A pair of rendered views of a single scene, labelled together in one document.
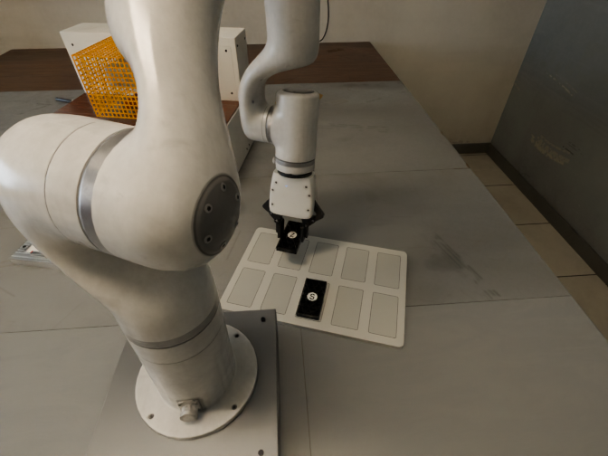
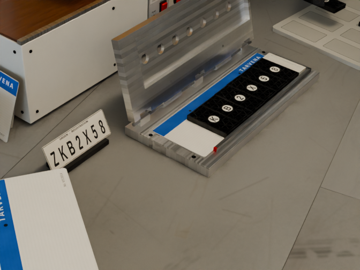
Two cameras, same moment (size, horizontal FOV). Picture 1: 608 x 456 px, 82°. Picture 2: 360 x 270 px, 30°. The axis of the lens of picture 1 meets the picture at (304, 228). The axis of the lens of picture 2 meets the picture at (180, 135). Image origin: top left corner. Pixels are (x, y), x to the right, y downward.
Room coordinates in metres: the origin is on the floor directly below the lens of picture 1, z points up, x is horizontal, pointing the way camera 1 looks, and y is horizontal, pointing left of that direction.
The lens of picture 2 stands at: (0.18, 1.59, 1.73)
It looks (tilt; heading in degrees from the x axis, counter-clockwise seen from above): 38 degrees down; 298
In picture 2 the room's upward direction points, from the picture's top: 3 degrees clockwise
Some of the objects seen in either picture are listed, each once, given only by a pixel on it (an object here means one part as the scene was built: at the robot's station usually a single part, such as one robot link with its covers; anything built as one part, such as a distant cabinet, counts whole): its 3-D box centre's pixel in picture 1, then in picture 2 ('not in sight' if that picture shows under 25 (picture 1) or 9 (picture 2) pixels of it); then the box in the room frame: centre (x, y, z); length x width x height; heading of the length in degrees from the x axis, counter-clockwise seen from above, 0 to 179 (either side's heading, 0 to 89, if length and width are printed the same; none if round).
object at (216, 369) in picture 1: (186, 345); not in sight; (0.26, 0.17, 1.08); 0.19 x 0.19 x 0.18
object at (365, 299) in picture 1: (318, 279); (357, 22); (0.53, -0.04, 0.90); 0.40 x 0.27 x 0.01; 76
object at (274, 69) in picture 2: not in sight; (274, 71); (0.60, 0.35, 0.93); 0.10 x 0.05 x 0.01; 172
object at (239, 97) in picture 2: not in sight; (239, 99); (0.62, 0.49, 0.93); 0.10 x 0.05 x 0.01; 172
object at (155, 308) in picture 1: (118, 229); not in sight; (0.28, 0.20, 1.29); 0.19 x 0.12 x 0.24; 68
